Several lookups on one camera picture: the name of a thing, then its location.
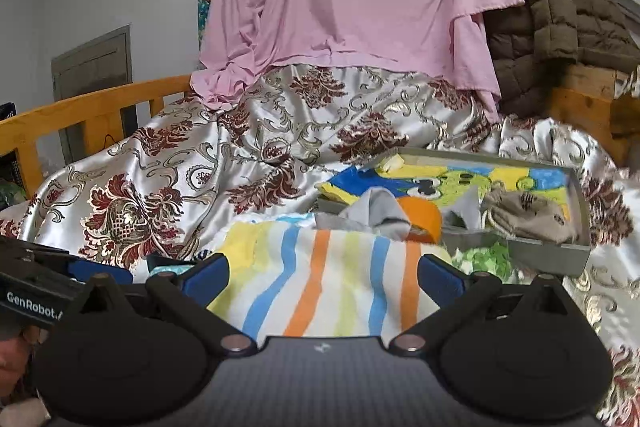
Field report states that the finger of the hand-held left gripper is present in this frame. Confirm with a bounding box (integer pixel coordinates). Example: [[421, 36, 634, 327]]
[[30, 247, 134, 286]]

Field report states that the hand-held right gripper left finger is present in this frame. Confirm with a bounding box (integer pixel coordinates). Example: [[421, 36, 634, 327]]
[[80, 253, 257, 356]]

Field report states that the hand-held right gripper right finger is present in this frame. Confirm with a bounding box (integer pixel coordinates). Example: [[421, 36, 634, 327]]
[[389, 254, 577, 354]]

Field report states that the grey shallow box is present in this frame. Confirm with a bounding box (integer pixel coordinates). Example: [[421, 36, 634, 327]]
[[315, 147, 593, 279]]

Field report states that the pastel striped cloth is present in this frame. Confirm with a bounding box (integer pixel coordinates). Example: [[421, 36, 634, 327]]
[[207, 214, 453, 339]]

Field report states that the person's left hand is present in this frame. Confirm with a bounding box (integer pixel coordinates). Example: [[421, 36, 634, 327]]
[[0, 324, 48, 408]]

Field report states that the green white patterned cloth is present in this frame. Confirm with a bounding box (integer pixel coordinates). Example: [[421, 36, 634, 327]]
[[451, 241, 514, 284]]

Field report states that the grey sock with orange toe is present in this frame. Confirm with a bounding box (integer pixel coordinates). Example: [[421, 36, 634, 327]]
[[315, 187, 444, 244]]

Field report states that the plain grey sock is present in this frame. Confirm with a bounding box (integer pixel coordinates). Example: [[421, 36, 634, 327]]
[[442, 194, 484, 233]]

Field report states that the colourful painted shallow box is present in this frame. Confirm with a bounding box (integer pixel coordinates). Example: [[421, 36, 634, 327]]
[[317, 161, 573, 224]]

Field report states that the beige patterned sock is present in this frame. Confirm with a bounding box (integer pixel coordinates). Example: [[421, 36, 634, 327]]
[[481, 187, 579, 244]]

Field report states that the satin floral blanket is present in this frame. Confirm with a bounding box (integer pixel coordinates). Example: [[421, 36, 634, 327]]
[[0, 64, 640, 427]]

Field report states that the grey door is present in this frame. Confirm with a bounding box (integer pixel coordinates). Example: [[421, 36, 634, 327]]
[[51, 25, 139, 166]]

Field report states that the wooden cabinet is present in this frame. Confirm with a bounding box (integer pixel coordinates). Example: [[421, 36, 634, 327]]
[[547, 64, 640, 168]]

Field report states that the brown quilted jacket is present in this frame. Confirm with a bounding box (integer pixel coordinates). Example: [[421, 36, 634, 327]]
[[482, 0, 640, 118]]

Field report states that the colourful wall poster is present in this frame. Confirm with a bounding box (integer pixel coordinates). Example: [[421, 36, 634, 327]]
[[197, 0, 219, 54]]

